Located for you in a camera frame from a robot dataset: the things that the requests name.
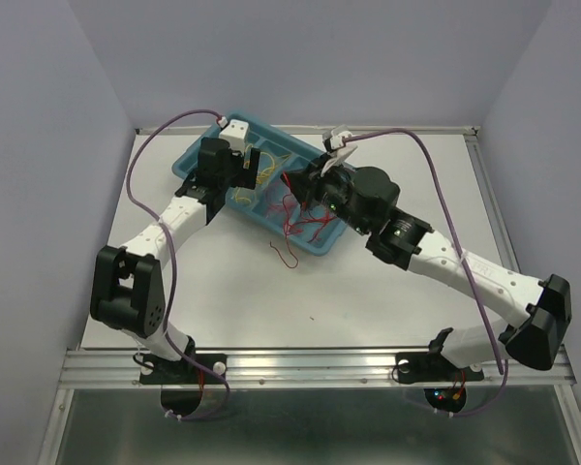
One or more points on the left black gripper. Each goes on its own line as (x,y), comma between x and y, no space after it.
(244,176)

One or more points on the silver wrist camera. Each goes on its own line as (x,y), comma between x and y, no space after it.
(236,133)
(337,147)

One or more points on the aluminium front mounting rail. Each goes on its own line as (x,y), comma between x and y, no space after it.
(249,369)

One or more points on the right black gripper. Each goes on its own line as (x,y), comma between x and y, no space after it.
(307,184)

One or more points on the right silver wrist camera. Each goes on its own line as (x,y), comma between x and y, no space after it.
(337,147)

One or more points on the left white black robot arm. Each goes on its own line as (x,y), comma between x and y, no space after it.
(128,292)

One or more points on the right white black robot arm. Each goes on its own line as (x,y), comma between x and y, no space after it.
(534,313)

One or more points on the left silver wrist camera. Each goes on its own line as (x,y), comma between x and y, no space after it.
(236,133)

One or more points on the teal plastic compartment tray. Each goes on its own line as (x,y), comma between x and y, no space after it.
(270,205)

